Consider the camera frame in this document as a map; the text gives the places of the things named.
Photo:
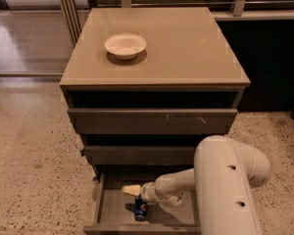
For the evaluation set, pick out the white paper bowl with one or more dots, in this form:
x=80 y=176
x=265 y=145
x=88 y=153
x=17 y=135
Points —
x=125 y=46

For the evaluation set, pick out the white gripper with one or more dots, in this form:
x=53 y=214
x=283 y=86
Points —
x=148 y=192

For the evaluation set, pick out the metal railing frame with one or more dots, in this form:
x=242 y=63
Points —
x=237 y=18

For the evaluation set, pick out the top grey drawer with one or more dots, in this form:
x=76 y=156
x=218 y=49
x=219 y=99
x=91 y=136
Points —
x=152 y=121

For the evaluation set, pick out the grey drawer cabinet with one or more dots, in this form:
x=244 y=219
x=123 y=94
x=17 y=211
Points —
x=187 y=64

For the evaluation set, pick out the middle grey drawer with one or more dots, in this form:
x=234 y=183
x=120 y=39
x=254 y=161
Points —
x=139 y=155

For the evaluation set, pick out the blue pepsi can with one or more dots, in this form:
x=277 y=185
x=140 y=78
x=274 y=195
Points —
x=140 y=210

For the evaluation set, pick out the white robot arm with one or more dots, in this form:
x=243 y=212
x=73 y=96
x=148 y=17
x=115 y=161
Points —
x=225 y=170

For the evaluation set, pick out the bottom grey open drawer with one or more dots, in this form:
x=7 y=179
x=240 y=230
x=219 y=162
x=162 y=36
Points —
x=114 y=214

